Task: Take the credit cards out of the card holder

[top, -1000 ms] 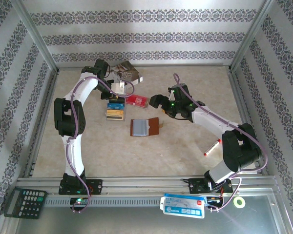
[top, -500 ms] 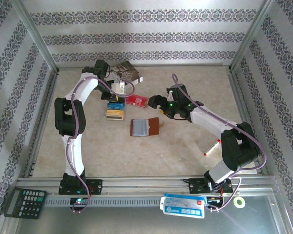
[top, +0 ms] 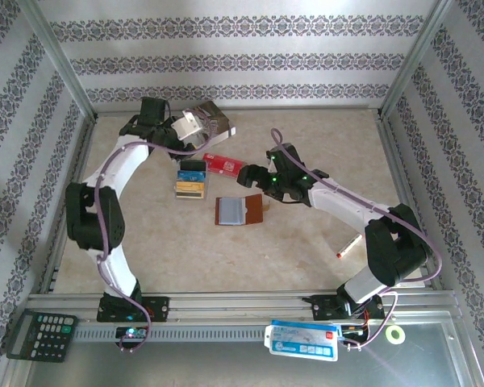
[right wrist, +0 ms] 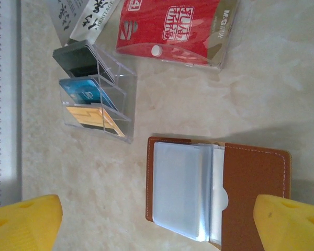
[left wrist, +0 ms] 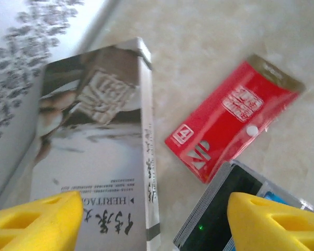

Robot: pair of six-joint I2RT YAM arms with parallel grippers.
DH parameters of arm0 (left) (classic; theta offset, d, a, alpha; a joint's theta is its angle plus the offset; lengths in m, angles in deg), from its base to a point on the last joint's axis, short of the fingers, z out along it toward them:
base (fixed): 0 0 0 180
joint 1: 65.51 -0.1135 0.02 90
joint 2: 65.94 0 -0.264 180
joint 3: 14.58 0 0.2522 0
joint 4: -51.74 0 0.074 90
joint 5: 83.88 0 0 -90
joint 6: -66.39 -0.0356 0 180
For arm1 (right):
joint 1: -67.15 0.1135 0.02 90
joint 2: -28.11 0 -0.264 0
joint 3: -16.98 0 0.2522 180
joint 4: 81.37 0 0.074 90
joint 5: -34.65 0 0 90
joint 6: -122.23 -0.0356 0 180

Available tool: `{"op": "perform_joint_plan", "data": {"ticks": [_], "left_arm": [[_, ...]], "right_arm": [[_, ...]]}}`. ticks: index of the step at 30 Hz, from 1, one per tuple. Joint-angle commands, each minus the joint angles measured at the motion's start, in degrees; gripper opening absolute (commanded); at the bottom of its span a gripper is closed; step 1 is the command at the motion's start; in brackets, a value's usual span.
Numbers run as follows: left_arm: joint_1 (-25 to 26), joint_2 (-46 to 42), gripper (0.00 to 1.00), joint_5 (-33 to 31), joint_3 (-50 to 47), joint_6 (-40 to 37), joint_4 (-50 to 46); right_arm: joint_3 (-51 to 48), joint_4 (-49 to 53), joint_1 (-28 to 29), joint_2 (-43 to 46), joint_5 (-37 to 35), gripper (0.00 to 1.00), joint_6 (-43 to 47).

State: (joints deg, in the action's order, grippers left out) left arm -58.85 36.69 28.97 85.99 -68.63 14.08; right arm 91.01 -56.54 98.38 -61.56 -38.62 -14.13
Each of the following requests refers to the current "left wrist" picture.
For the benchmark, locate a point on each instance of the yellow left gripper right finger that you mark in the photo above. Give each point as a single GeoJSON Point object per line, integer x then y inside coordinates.
{"type": "Point", "coordinates": [277, 230]}

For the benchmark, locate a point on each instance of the black card stack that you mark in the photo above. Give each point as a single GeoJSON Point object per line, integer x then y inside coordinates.
{"type": "Point", "coordinates": [219, 209]}

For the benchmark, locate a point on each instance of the grey cover book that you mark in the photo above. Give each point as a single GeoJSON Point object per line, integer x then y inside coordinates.
{"type": "Point", "coordinates": [94, 130]}

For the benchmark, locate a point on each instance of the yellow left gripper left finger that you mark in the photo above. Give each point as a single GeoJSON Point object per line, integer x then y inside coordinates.
{"type": "Point", "coordinates": [36, 225]}

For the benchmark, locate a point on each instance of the red card packet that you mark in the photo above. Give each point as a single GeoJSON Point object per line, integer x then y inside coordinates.
{"type": "Point", "coordinates": [225, 125]}

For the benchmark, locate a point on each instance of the blue card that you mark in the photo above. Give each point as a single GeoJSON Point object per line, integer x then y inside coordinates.
{"type": "Point", "coordinates": [270, 195]}

